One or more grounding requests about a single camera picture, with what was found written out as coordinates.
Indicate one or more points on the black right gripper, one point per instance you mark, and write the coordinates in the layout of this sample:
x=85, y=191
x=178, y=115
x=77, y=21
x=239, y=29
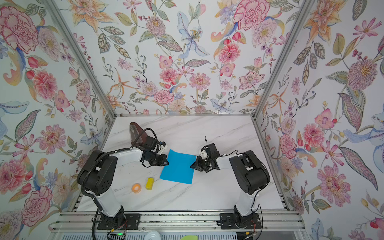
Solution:
x=198, y=160

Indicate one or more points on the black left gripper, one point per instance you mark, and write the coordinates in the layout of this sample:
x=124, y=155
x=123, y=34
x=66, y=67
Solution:
x=163, y=158

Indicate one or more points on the blue square paper sheet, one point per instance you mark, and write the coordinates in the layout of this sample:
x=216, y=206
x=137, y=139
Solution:
x=179, y=168

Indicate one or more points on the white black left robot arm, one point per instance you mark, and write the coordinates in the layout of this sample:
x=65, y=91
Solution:
x=97, y=174

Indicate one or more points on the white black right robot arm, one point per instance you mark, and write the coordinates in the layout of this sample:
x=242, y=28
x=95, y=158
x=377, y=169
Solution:
x=251, y=174

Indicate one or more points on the yellow cylinder block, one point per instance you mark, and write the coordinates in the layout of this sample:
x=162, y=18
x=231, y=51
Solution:
x=149, y=183

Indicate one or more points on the orange tape roll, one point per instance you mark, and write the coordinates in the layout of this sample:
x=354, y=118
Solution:
x=136, y=188

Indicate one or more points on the brown wooden metronome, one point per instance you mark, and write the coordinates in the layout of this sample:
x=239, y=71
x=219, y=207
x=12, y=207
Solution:
x=139, y=137

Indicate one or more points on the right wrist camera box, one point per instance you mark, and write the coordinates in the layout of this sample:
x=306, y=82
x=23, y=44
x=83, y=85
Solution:
x=203, y=154

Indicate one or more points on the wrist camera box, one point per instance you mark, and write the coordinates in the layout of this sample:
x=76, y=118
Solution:
x=203, y=154
x=163, y=147

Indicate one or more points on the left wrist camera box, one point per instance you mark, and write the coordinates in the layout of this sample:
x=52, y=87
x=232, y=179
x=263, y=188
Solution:
x=163, y=147

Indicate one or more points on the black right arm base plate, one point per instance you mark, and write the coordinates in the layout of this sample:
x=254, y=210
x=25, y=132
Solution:
x=232, y=221

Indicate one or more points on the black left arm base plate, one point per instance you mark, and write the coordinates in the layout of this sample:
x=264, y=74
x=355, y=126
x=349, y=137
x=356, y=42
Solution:
x=126, y=222

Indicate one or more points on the green object below rail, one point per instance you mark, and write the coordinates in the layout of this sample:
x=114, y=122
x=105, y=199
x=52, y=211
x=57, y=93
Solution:
x=190, y=237

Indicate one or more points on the white round object below rail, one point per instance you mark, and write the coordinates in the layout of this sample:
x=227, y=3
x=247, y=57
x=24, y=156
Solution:
x=153, y=235

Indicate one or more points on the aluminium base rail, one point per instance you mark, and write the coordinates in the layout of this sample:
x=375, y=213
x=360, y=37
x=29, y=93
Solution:
x=189, y=221

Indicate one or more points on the aluminium frame corner post left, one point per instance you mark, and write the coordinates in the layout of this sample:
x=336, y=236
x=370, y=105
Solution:
x=63, y=27

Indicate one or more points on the aluminium frame corner post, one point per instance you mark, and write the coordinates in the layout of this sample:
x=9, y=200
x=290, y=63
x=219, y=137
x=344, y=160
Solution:
x=63, y=27
x=303, y=13

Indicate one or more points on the aluminium frame corner post right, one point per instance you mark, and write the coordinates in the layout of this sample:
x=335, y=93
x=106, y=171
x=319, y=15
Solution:
x=303, y=13

